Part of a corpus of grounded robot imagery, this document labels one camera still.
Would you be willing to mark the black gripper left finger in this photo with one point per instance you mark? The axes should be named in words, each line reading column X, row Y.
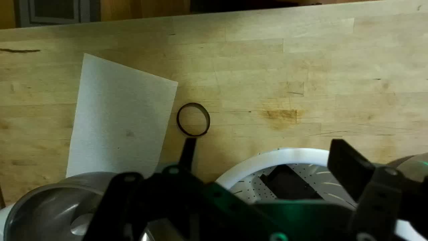
column 131, row 202

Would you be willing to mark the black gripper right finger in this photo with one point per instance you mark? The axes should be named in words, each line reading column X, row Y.
column 383, row 193

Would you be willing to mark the white plastic colander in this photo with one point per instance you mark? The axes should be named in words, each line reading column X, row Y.
column 296, row 189

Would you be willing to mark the steel mixing bowl far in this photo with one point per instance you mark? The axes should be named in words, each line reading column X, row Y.
column 67, row 210

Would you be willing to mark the black ring measuring spoon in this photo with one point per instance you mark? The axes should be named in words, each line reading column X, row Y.
column 194, row 122

